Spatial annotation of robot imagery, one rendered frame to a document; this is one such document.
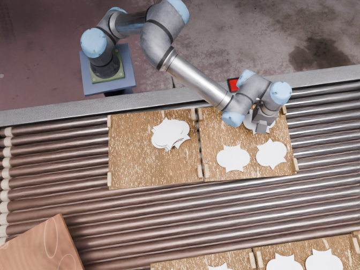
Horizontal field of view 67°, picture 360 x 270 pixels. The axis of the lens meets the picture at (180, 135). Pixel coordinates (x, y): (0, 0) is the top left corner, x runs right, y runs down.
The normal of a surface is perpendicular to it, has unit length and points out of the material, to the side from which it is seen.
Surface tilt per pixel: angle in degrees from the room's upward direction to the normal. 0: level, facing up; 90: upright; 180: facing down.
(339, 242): 0
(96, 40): 10
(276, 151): 0
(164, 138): 0
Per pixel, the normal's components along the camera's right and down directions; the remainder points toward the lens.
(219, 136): 0.00, -0.31
